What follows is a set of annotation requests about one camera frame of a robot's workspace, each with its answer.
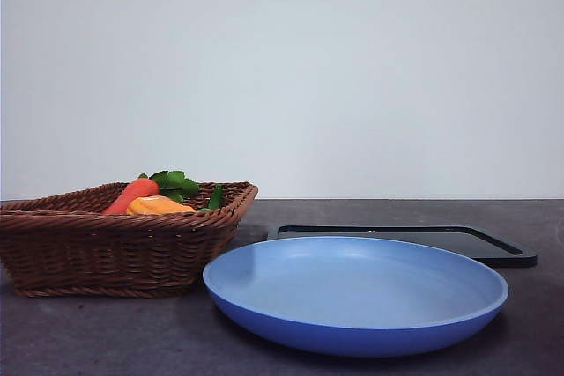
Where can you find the yellow corn cob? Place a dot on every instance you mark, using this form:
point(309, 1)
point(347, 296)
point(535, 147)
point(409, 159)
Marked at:
point(154, 205)

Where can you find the blue round plate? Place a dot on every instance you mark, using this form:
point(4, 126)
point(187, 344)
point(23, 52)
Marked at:
point(352, 297)

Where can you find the brown wicker basket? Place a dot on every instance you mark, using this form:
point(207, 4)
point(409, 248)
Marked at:
point(88, 252)

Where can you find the green pepper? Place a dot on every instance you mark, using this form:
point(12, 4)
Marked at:
point(216, 197)

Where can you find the orange carrot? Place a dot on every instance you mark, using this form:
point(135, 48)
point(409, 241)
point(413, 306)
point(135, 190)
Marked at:
point(130, 195)

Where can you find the black rectangular tray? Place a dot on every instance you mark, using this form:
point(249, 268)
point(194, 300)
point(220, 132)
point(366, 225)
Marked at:
point(440, 239)

